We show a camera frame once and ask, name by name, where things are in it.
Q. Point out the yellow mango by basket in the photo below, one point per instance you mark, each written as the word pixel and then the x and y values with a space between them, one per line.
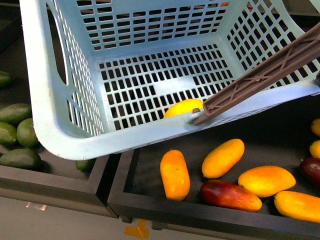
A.
pixel 266 181

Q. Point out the green avocado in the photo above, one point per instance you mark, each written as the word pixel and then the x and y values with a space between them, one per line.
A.
pixel 5 79
pixel 14 114
pixel 85 165
pixel 22 158
pixel 8 134
pixel 26 134

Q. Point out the light blue plastic basket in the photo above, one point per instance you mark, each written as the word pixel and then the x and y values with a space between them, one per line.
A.
pixel 66 40

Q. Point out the brown basket handle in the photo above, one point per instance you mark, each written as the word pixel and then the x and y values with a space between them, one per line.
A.
pixel 292 57

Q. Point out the red mango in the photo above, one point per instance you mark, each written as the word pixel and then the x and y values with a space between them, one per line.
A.
pixel 310 169
pixel 225 194

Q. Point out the black produce display tray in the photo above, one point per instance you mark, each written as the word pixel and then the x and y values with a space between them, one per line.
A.
pixel 129 184

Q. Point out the yellow mango top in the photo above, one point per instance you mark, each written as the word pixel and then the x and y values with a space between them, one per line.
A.
pixel 315 127

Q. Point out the orange floor tape marker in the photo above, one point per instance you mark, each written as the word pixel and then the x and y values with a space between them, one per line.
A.
pixel 139 231

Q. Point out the yellow mango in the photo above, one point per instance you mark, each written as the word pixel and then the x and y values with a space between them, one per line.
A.
pixel 315 127
pixel 220 160
pixel 298 205
pixel 314 149
pixel 266 181
pixel 175 176

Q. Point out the yellow lemon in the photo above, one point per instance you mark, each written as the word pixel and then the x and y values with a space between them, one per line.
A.
pixel 184 106

